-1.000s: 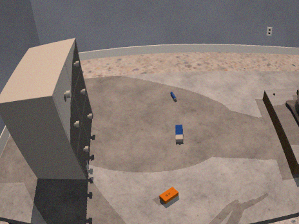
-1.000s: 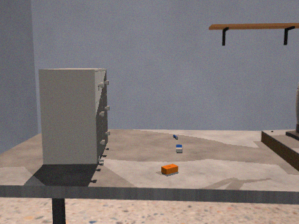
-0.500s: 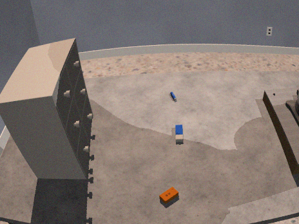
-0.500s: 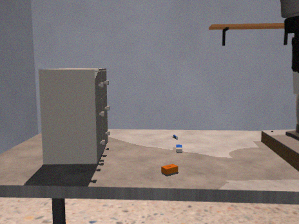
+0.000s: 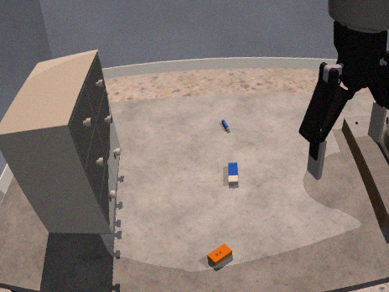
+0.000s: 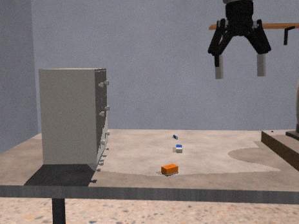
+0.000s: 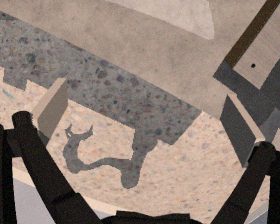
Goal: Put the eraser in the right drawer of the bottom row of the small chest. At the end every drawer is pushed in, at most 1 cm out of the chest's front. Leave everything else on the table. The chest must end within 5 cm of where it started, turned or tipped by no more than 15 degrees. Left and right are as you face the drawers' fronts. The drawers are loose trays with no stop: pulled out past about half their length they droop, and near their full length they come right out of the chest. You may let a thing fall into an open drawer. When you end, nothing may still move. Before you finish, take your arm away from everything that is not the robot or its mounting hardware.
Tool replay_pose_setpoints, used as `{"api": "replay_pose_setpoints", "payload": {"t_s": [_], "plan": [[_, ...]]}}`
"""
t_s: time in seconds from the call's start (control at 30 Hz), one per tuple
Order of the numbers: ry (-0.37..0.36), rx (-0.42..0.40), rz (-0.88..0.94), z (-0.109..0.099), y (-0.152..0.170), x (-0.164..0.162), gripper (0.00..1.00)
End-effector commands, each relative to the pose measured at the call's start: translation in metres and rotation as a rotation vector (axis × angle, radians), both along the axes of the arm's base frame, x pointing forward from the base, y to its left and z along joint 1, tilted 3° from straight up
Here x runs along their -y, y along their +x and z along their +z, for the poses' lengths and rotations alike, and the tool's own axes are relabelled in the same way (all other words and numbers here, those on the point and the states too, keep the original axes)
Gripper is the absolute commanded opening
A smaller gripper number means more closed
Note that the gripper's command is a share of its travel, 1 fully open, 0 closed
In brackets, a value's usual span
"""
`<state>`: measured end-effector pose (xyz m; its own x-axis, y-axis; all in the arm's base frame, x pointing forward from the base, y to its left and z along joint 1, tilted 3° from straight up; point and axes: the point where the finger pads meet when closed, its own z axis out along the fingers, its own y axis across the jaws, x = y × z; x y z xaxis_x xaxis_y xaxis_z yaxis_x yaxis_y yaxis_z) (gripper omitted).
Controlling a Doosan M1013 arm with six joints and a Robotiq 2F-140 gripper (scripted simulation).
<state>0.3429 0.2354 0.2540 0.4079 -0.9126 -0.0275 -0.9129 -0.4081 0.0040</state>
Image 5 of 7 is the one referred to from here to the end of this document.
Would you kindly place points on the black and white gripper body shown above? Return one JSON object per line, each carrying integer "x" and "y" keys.
{"x": 357, "y": 51}

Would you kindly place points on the grey chest of drawers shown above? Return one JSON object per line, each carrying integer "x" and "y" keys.
{"x": 38, "y": 145}

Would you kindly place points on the blue and beige eraser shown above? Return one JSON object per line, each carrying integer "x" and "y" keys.
{"x": 233, "y": 173}

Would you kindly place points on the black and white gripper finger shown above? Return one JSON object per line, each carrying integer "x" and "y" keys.
{"x": 324, "y": 108}
{"x": 381, "y": 96}

